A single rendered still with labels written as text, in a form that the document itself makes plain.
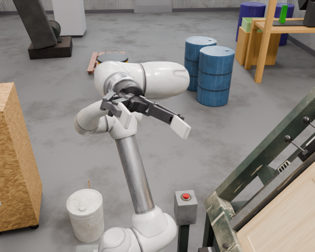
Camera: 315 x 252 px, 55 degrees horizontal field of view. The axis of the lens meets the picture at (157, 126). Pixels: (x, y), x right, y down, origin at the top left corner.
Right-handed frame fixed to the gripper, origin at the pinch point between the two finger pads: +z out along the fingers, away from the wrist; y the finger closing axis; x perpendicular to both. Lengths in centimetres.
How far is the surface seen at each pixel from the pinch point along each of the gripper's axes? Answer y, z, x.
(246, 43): -388, -444, 63
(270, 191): -101, -42, -36
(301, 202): -102, -26, -31
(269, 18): -334, -354, 104
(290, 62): -501, -422, 62
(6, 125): 16, -168, -77
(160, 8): -423, -986, 108
